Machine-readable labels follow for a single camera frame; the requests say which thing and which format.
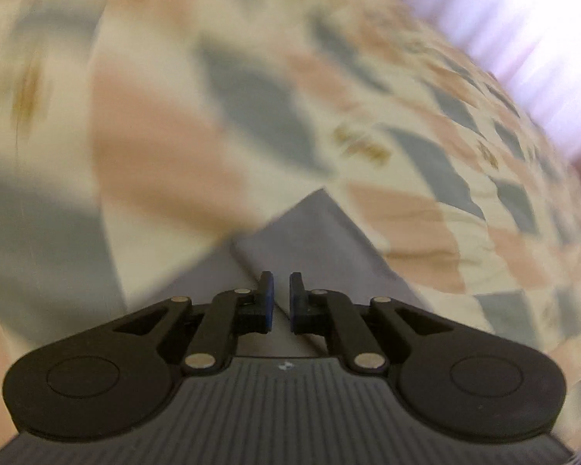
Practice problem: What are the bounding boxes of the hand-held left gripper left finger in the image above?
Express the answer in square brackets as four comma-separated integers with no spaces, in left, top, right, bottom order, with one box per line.
[113,272,276,376]

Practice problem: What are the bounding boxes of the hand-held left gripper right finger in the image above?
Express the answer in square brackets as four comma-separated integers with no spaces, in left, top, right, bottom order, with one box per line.
[289,272,453,375]

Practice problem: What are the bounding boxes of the grey t-shirt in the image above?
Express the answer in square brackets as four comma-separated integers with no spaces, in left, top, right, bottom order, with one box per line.
[126,188,437,358]

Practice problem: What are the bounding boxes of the diamond patterned quilt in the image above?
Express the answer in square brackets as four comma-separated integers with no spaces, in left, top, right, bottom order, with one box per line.
[0,0,581,456]

